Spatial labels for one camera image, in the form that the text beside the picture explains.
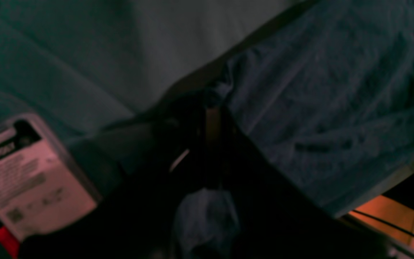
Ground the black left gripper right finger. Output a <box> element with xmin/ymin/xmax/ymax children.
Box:
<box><xmin>207</xmin><ymin>108</ymin><xmax>387</xmax><ymax>259</ymax></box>

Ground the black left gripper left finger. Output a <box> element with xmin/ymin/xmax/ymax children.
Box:
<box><xmin>20</xmin><ymin>98</ymin><xmax>206</xmax><ymax>259</ymax></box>

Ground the dark blue T-shirt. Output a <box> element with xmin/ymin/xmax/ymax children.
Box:
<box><xmin>174</xmin><ymin>0</ymin><xmax>414</xmax><ymax>259</ymax></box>

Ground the blue table cloth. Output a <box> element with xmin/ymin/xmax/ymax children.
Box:
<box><xmin>0</xmin><ymin>0</ymin><xmax>301</xmax><ymax>188</ymax></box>

